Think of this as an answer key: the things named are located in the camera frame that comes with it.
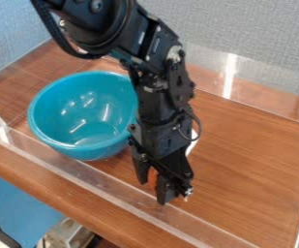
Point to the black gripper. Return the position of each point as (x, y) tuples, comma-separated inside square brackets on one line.
[(160, 147)]

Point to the brown and white toy mushroom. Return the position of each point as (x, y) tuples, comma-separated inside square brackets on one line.
[(153, 172)]

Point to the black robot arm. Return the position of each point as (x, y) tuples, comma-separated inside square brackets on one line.
[(93, 28)]

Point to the blue bowl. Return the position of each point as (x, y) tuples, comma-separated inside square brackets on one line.
[(81, 113)]

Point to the clear acrylic front barrier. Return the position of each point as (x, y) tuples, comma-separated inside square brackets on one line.
[(108, 205)]

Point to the clear acrylic barrier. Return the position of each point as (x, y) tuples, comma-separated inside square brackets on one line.
[(108, 205), (237, 78)]

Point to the white box under table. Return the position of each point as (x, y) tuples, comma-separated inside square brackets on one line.
[(68, 235)]

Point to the clear acrylic back barrier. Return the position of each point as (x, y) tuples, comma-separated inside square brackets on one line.
[(237, 78)]

